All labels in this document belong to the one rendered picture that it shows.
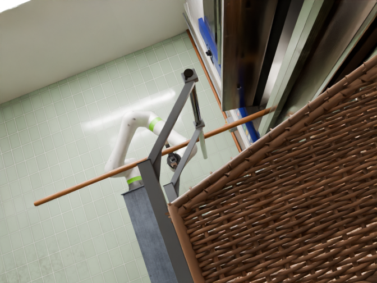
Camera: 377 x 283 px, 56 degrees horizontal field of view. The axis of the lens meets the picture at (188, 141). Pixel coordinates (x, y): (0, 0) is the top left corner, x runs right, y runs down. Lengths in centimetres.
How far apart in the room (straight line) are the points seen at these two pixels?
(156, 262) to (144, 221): 29
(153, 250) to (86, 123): 148
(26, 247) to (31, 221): 22
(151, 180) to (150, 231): 156
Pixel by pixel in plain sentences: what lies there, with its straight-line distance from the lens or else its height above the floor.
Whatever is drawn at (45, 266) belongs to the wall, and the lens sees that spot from 344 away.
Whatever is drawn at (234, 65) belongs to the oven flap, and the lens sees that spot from 174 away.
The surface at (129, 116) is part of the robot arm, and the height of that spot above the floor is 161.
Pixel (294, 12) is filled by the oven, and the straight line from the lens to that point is 149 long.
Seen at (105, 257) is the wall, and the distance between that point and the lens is 324.
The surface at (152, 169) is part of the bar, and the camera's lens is 102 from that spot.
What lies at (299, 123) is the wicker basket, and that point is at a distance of 42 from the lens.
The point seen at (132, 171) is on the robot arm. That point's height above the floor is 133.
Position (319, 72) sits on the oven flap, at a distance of 113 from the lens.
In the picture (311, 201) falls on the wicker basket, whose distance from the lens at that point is 40.
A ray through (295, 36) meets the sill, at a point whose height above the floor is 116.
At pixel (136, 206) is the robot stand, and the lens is 258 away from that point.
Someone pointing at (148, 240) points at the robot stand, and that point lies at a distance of 256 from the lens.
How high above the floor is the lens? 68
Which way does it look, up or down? 16 degrees up
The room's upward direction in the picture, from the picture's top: 22 degrees counter-clockwise
